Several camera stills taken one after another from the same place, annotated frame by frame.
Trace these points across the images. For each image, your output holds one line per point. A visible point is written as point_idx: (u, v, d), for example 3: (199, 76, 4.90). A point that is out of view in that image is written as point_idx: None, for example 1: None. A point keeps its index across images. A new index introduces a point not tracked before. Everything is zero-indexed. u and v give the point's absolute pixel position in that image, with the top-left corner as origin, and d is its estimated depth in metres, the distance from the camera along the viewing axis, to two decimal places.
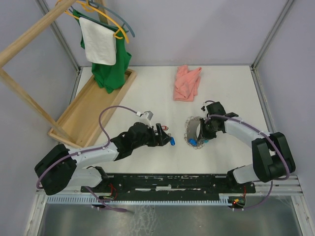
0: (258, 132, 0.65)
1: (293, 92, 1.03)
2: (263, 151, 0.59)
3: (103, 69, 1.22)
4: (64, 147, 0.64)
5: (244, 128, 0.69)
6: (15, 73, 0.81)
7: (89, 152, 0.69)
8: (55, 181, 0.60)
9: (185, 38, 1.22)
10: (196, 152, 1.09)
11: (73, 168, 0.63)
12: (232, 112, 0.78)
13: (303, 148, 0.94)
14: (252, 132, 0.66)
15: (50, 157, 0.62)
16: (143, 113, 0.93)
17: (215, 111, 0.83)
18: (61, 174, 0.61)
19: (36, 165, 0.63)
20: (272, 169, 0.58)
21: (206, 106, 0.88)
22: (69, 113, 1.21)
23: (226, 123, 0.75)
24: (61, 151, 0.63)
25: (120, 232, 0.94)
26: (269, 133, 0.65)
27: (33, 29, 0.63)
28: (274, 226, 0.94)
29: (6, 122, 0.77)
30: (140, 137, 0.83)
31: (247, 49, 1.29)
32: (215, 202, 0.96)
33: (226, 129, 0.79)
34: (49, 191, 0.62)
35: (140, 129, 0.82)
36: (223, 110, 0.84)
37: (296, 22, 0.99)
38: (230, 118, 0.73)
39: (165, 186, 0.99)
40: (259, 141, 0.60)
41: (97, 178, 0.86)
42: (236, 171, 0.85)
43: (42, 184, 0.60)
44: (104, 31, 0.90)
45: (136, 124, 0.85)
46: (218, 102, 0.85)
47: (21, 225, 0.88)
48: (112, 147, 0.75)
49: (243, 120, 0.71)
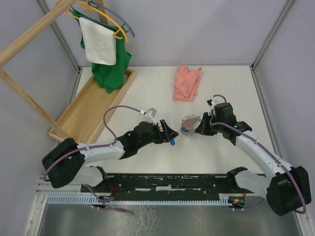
0: (278, 164, 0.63)
1: (293, 91, 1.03)
2: (283, 189, 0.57)
3: (103, 69, 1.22)
4: (74, 141, 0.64)
5: (259, 150, 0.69)
6: (15, 73, 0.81)
7: (97, 148, 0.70)
8: (61, 175, 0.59)
9: (185, 38, 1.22)
10: (195, 152, 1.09)
11: (79, 163, 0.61)
12: (244, 124, 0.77)
13: (303, 148, 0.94)
14: (270, 162, 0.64)
15: (59, 150, 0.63)
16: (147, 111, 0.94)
17: (225, 117, 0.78)
18: (67, 168, 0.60)
19: (45, 158, 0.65)
20: (287, 203, 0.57)
21: (215, 107, 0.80)
22: (69, 113, 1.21)
23: (238, 138, 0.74)
24: (70, 145, 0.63)
25: (120, 232, 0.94)
26: (290, 167, 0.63)
27: (33, 29, 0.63)
28: (273, 227, 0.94)
29: (6, 122, 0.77)
30: (145, 136, 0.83)
31: (247, 49, 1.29)
32: (215, 202, 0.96)
33: (236, 142, 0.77)
34: (55, 183, 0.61)
35: (146, 128, 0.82)
36: (234, 115, 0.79)
37: (296, 22, 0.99)
38: (245, 135, 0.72)
39: (165, 186, 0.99)
40: (280, 179, 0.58)
41: (98, 178, 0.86)
42: (238, 176, 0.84)
43: (49, 176, 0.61)
44: (104, 31, 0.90)
45: (141, 123, 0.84)
46: (229, 105, 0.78)
47: (21, 225, 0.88)
48: (118, 146, 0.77)
49: (259, 140, 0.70)
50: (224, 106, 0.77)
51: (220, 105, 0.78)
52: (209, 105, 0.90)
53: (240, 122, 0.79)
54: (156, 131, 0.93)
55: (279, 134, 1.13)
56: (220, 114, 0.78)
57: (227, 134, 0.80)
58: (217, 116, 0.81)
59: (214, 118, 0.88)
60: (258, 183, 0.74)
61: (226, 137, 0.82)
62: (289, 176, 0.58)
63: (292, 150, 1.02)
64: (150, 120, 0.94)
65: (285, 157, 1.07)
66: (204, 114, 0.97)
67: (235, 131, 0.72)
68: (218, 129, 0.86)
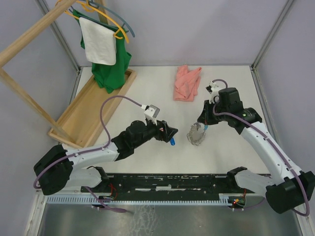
0: (288, 168, 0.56)
1: (293, 91, 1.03)
2: (290, 194, 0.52)
3: (103, 69, 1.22)
4: (62, 148, 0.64)
5: (268, 148, 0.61)
6: (15, 73, 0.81)
7: (86, 153, 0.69)
8: (50, 184, 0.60)
9: (185, 38, 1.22)
10: (195, 152, 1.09)
11: (67, 171, 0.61)
12: (252, 110, 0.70)
13: (303, 148, 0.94)
14: (280, 164, 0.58)
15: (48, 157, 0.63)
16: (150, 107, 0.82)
17: (231, 103, 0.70)
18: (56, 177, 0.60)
19: (35, 165, 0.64)
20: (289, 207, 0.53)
21: (219, 93, 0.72)
22: (69, 113, 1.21)
23: (245, 130, 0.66)
24: (59, 152, 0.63)
25: (120, 232, 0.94)
26: (299, 171, 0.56)
27: (33, 29, 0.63)
28: (274, 227, 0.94)
29: (6, 122, 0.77)
30: (139, 137, 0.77)
31: (248, 49, 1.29)
32: (215, 202, 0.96)
33: (242, 132, 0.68)
34: (47, 191, 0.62)
35: (139, 130, 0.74)
36: (240, 102, 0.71)
37: (297, 21, 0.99)
38: (253, 127, 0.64)
39: (165, 186, 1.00)
40: (288, 184, 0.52)
41: (97, 178, 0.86)
42: (238, 176, 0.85)
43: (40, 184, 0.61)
44: (104, 32, 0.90)
45: (134, 122, 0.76)
46: (235, 90, 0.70)
47: (21, 225, 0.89)
48: (112, 148, 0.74)
49: (269, 137, 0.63)
50: (230, 92, 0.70)
51: (225, 90, 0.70)
52: (209, 92, 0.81)
53: (248, 109, 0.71)
54: (154, 128, 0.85)
55: (279, 134, 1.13)
56: (226, 100, 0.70)
57: (233, 123, 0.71)
58: (222, 103, 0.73)
59: (217, 105, 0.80)
60: (257, 182, 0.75)
61: (232, 126, 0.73)
62: (299, 182, 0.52)
63: (292, 150, 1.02)
64: (149, 116, 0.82)
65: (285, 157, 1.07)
66: (205, 102, 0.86)
67: (242, 121, 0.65)
68: (223, 118, 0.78)
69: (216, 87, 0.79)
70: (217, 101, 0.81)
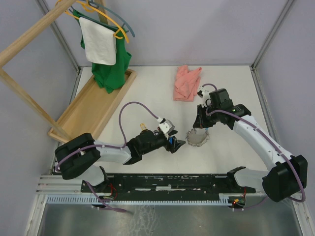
0: (279, 153, 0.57)
1: (293, 91, 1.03)
2: (282, 178, 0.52)
3: (103, 69, 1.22)
4: (91, 136, 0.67)
5: (259, 137, 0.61)
6: (15, 73, 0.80)
7: (110, 148, 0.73)
8: (74, 166, 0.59)
9: (186, 38, 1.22)
10: (195, 152, 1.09)
11: (94, 157, 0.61)
12: (242, 106, 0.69)
13: (303, 148, 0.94)
14: (271, 150, 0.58)
15: (76, 143, 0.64)
16: (166, 122, 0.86)
17: (221, 102, 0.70)
18: (79, 160, 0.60)
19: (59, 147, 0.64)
20: (283, 191, 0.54)
21: (209, 94, 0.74)
22: (69, 113, 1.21)
23: (237, 124, 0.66)
24: (88, 140, 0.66)
25: (120, 232, 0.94)
26: (290, 155, 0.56)
27: (33, 29, 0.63)
28: (273, 226, 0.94)
29: (6, 122, 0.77)
30: (147, 146, 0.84)
31: (248, 49, 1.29)
32: (215, 202, 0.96)
33: (234, 127, 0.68)
34: (67, 174, 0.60)
35: (147, 139, 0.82)
36: (230, 100, 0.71)
37: (297, 22, 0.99)
38: (243, 119, 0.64)
39: (165, 186, 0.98)
40: (280, 168, 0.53)
41: (100, 178, 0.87)
42: (237, 175, 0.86)
43: (62, 165, 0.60)
44: (104, 31, 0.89)
45: (143, 132, 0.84)
46: (224, 90, 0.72)
47: (21, 225, 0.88)
48: (127, 151, 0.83)
49: (259, 127, 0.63)
50: (218, 91, 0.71)
51: (212, 91, 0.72)
52: (200, 96, 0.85)
53: (237, 105, 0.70)
54: (163, 137, 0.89)
55: (279, 134, 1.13)
56: (215, 99, 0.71)
57: (224, 119, 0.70)
58: (213, 103, 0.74)
59: (209, 107, 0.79)
60: (256, 179, 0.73)
61: (224, 123, 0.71)
62: (289, 166, 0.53)
63: (292, 150, 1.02)
64: (163, 131, 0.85)
65: None
66: (197, 107, 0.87)
67: (232, 114, 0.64)
68: (217, 118, 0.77)
69: (206, 91, 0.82)
70: (209, 104, 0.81)
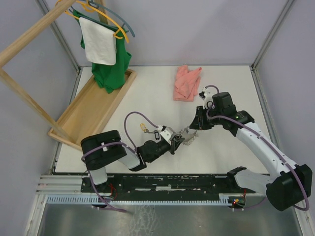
0: (283, 162, 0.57)
1: (293, 91, 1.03)
2: (287, 187, 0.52)
3: (103, 69, 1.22)
4: (119, 133, 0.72)
5: (263, 146, 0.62)
6: (15, 73, 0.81)
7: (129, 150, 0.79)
8: (100, 160, 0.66)
9: (186, 38, 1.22)
10: (195, 152, 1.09)
11: (122, 154, 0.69)
12: (245, 113, 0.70)
13: (303, 147, 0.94)
14: (275, 160, 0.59)
15: (105, 136, 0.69)
16: (166, 130, 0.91)
17: (225, 106, 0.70)
18: (109, 156, 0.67)
19: (88, 137, 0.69)
20: (287, 199, 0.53)
21: (212, 97, 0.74)
22: (69, 113, 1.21)
23: (240, 131, 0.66)
24: (116, 137, 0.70)
25: (120, 232, 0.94)
26: (294, 165, 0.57)
27: (33, 29, 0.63)
28: (274, 227, 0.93)
29: (6, 122, 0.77)
30: (151, 155, 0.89)
31: (248, 49, 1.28)
32: (215, 202, 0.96)
33: (237, 134, 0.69)
34: (91, 165, 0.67)
35: (150, 150, 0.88)
36: (233, 105, 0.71)
37: (297, 22, 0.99)
38: (247, 127, 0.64)
39: (165, 186, 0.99)
40: (284, 178, 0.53)
41: (102, 178, 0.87)
42: (237, 176, 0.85)
43: (89, 156, 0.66)
44: (104, 32, 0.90)
45: (146, 142, 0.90)
46: (228, 94, 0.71)
47: (21, 225, 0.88)
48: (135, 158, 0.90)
49: (262, 135, 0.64)
50: (222, 96, 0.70)
51: (216, 95, 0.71)
52: (202, 98, 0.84)
53: (240, 111, 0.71)
54: (166, 143, 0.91)
55: (279, 134, 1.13)
56: (219, 103, 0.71)
57: (227, 126, 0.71)
58: (216, 106, 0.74)
59: (210, 110, 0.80)
60: (256, 181, 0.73)
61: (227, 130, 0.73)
62: (294, 175, 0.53)
63: (292, 150, 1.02)
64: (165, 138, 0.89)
65: None
66: (198, 108, 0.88)
67: (236, 122, 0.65)
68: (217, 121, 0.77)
69: (208, 93, 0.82)
70: (210, 106, 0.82)
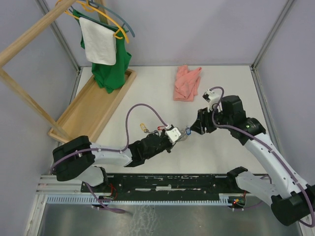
0: (295, 182, 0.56)
1: (294, 91, 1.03)
2: (296, 208, 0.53)
3: (103, 69, 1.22)
4: (86, 139, 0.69)
5: (274, 161, 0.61)
6: (15, 73, 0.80)
7: (108, 151, 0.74)
8: (67, 170, 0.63)
9: (185, 38, 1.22)
10: (195, 152, 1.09)
11: (91, 162, 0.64)
12: (257, 122, 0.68)
13: (303, 147, 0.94)
14: (286, 178, 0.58)
15: (72, 145, 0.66)
16: (174, 129, 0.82)
17: (235, 113, 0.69)
18: (77, 163, 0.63)
19: (55, 148, 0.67)
20: (296, 217, 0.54)
21: (222, 101, 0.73)
22: (69, 113, 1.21)
23: (250, 142, 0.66)
24: (83, 143, 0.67)
25: (120, 232, 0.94)
26: (305, 185, 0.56)
27: (33, 29, 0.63)
28: (274, 227, 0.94)
29: (6, 122, 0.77)
30: (152, 149, 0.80)
31: (248, 49, 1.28)
32: (215, 202, 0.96)
33: (246, 144, 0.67)
34: (61, 177, 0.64)
35: (152, 143, 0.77)
36: (243, 111, 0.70)
37: (297, 22, 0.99)
38: (258, 140, 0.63)
39: (165, 186, 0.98)
40: (294, 199, 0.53)
41: (99, 179, 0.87)
42: (239, 178, 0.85)
43: (57, 167, 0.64)
44: (104, 32, 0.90)
45: (149, 135, 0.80)
46: (239, 100, 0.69)
47: (21, 225, 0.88)
48: (127, 153, 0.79)
49: (274, 150, 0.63)
50: (233, 101, 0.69)
51: (228, 100, 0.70)
52: (206, 101, 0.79)
53: (251, 119, 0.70)
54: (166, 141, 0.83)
55: (279, 134, 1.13)
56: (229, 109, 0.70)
57: (236, 134, 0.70)
58: (226, 111, 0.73)
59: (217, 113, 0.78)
60: (260, 190, 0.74)
61: (236, 138, 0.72)
62: (304, 196, 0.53)
63: (292, 151, 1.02)
64: (171, 139, 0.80)
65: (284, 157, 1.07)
66: (200, 110, 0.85)
67: (246, 132, 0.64)
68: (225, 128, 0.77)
69: (213, 94, 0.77)
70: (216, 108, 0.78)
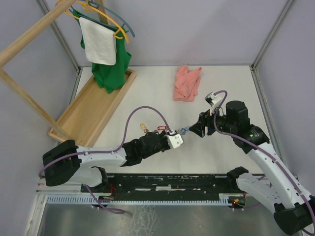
0: (299, 194, 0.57)
1: (294, 91, 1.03)
2: (300, 219, 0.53)
3: (103, 69, 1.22)
4: (74, 143, 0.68)
5: (277, 172, 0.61)
6: (15, 73, 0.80)
7: (97, 154, 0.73)
8: (54, 175, 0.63)
9: (185, 38, 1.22)
10: (195, 152, 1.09)
11: (77, 167, 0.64)
12: (260, 131, 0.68)
13: (303, 147, 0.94)
14: (290, 190, 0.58)
15: (59, 150, 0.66)
16: (177, 136, 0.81)
17: (239, 121, 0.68)
18: (63, 168, 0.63)
19: (45, 154, 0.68)
20: (299, 227, 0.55)
21: (227, 107, 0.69)
22: (69, 113, 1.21)
23: (253, 152, 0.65)
24: (70, 147, 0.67)
25: (120, 232, 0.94)
26: (309, 196, 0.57)
27: (33, 29, 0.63)
28: (274, 227, 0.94)
29: (6, 122, 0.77)
30: (150, 148, 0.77)
31: (248, 49, 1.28)
32: (214, 202, 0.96)
33: (249, 154, 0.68)
34: (50, 181, 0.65)
35: (152, 141, 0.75)
36: (248, 119, 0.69)
37: (296, 22, 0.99)
38: (263, 151, 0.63)
39: (165, 186, 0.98)
40: (298, 210, 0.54)
41: (97, 180, 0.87)
42: (239, 180, 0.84)
43: (46, 172, 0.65)
44: (104, 32, 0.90)
45: (149, 133, 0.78)
46: (245, 108, 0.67)
47: (21, 224, 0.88)
48: (120, 153, 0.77)
49: (278, 161, 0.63)
50: (239, 109, 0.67)
51: (234, 107, 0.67)
52: (209, 103, 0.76)
53: (254, 128, 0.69)
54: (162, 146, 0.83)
55: (279, 134, 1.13)
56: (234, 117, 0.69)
57: (240, 143, 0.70)
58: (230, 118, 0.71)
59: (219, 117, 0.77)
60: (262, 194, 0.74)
61: (239, 146, 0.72)
62: (308, 207, 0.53)
63: (292, 150, 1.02)
64: (173, 145, 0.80)
65: (284, 157, 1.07)
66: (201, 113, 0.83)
67: (249, 143, 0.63)
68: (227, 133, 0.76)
69: (217, 98, 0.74)
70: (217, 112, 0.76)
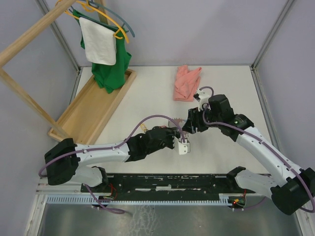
0: (289, 168, 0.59)
1: (293, 91, 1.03)
2: (294, 193, 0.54)
3: (103, 69, 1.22)
4: (71, 142, 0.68)
5: (266, 151, 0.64)
6: (15, 73, 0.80)
7: (95, 151, 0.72)
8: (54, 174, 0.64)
9: (186, 38, 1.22)
10: (195, 152, 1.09)
11: (76, 166, 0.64)
12: (243, 116, 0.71)
13: (303, 147, 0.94)
14: (280, 166, 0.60)
15: (58, 149, 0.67)
16: (186, 144, 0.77)
17: (223, 111, 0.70)
18: (62, 167, 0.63)
19: (46, 153, 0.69)
20: (296, 205, 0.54)
21: (209, 102, 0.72)
22: (69, 112, 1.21)
23: (241, 137, 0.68)
24: (68, 146, 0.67)
25: (120, 232, 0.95)
26: (299, 170, 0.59)
27: (33, 29, 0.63)
28: (273, 227, 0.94)
29: (6, 122, 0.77)
30: (156, 143, 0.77)
31: (248, 48, 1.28)
32: (215, 202, 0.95)
33: (237, 140, 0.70)
34: (52, 181, 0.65)
35: (158, 134, 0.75)
36: (231, 108, 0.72)
37: (297, 22, 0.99)
38: (248, 133, 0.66)
39: (165, 186, 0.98)
40: (291, 185, 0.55)
41: (97, 179, 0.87)
42: (238, 177, 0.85)
43: (47, 171, 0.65)
44: (104, 31, 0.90)
45: (155, 128, 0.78)
46: (225, 98, 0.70)
47: (21, 224, 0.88)
48: (123, 149, 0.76)
49: (264, 140, 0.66)
50: (221, 100, 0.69)
51: (215, 100, 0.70)
52: (196, 99, 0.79)
53: (239, 115, 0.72)
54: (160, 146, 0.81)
55: (279, 134, 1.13)
56: (217, 108, 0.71)
57: (227, 132, 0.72)
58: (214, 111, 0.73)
59: (207, 112, 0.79)
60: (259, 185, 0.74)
61: (227, 134, 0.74)
62: (300, 181, 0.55)
63: (291, 150, 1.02)
64: (180, 152, 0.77)
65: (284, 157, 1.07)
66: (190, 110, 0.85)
67: (236, 128, 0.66)
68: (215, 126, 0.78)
69: (204, 94, 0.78)
70: (206, 108, 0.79)
